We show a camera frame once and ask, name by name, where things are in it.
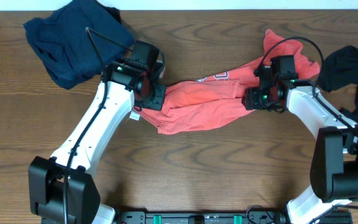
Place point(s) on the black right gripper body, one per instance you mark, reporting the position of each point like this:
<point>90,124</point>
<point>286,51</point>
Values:
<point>261,99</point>

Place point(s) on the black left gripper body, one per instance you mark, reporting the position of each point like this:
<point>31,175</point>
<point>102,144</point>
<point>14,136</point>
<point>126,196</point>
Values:
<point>156,98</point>

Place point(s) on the red printed t-shirt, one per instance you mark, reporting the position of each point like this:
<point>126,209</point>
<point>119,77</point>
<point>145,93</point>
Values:
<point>214,101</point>

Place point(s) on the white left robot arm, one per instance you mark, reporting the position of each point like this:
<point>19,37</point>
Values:
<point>61,188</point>

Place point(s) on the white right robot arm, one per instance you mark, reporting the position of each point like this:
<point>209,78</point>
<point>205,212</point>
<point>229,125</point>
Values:
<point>334,166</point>

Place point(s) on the black t-shirt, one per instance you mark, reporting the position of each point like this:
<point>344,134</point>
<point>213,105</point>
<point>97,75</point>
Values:
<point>340,69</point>

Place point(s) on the navy blue folded shirt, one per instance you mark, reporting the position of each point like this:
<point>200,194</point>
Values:
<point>76,39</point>

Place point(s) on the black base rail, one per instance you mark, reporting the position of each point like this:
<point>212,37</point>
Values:
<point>199,218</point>

